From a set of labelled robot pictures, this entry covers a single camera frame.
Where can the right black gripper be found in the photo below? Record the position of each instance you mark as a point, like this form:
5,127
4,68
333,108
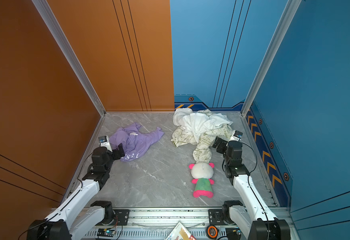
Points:
217,142

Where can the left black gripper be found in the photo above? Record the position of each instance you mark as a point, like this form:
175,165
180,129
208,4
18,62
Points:
118,156

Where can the purple t-shirt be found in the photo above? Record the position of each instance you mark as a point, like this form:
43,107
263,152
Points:
135,144

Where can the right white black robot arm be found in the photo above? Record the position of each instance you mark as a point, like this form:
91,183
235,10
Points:
251,215

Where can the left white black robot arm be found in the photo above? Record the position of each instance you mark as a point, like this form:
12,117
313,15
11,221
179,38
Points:
63,223

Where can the cream patterned cloth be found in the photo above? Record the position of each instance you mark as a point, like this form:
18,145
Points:
202,152

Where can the white cloth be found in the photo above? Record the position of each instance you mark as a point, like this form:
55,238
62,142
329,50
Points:
198,123

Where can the white pink plush toy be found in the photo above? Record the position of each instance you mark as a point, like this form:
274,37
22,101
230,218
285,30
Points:
202,174

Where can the left green circuit board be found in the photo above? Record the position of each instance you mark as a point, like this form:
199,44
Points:
110,233

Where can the green circuit board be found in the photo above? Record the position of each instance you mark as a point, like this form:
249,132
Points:
235,232
110,233

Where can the orange black tape measure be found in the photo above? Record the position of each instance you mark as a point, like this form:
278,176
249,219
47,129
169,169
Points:
212,232

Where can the right green circuit board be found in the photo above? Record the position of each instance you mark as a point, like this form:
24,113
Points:
235,232

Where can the printed booklet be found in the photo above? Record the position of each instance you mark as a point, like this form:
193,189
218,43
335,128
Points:
180,232

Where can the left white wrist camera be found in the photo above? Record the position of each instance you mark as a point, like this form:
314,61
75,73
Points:
105,142

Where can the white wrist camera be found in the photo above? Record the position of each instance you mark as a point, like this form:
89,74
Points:
105,142
235,136

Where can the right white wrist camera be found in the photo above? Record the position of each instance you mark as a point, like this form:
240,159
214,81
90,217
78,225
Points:
235,136

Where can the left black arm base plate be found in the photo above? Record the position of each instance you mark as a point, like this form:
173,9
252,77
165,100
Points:
121,218

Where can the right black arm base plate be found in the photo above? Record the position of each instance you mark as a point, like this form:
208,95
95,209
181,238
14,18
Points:
217,217

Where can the aluminium front rail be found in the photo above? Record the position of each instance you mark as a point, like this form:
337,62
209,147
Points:
149,223

